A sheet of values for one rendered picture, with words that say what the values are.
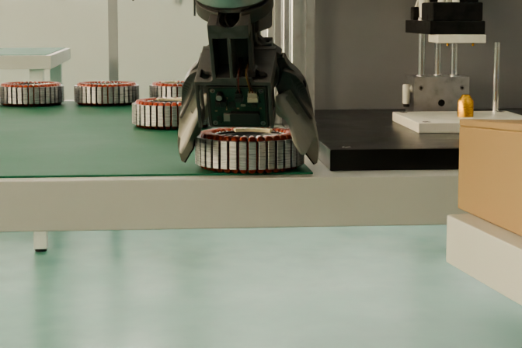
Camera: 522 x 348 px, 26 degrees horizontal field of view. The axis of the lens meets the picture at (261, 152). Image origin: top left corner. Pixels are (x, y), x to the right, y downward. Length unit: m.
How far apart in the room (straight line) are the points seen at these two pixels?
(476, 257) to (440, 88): 0.67
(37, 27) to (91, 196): 6.70
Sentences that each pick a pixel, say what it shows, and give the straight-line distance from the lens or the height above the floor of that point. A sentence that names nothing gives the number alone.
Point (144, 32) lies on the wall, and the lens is 7.75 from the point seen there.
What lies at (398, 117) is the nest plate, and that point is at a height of 0.78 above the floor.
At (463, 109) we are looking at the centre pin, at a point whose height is 0.79.
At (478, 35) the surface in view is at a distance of 1.42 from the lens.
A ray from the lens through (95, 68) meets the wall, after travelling 7.77.
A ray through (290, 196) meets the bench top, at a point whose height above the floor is 0.73.
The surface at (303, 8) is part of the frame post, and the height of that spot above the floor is 0.91.
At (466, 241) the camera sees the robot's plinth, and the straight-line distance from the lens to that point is 0.88.
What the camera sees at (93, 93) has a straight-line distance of 1.93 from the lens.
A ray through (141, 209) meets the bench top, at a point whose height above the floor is 0.72.
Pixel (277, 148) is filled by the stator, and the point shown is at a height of 0.78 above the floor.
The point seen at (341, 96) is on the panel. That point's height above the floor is 0.79.
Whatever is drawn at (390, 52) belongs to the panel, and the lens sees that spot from 1.63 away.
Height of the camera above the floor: 0.91
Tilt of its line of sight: 7 degrees down
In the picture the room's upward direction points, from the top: straight up
